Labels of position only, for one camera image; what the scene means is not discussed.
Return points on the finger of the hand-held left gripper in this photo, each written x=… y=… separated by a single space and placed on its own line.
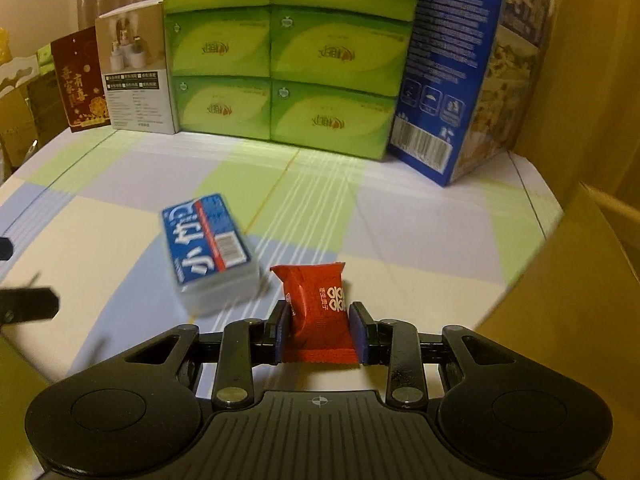
x=4 y=249
x=30 y=304

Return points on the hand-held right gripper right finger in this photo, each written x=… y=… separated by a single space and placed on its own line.
x=358 y=332

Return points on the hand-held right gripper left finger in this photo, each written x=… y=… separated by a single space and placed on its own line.
x=280 y=332

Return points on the red candy packet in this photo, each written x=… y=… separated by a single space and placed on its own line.
x=315 y=310

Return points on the brown cardboard box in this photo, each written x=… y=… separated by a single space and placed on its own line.
x=575 y=270
x=35 y=115

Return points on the desktop with checked cloth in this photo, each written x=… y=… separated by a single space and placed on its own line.
x=400 y=220

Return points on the blue tissue packet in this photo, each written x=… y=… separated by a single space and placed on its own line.
x=205 y=240

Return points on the closed brown cardboard box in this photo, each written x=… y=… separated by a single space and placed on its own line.
x=35 y=115

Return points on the white cutout cardboard box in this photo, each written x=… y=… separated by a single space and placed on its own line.
x=15 y=72

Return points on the dark red gift box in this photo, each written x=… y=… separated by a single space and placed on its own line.
x=80 y=80

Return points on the green tissue pack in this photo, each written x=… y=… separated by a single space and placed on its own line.
x=45 y=60

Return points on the white product box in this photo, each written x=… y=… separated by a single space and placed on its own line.
x=135 y=60

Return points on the stack of green tissue boxes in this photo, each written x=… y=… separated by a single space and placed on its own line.
x=300 y=60

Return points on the blue milk carton box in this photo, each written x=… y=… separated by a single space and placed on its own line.
x=440 y=60

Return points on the golden curtain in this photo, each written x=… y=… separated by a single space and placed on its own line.
x=600 y=85

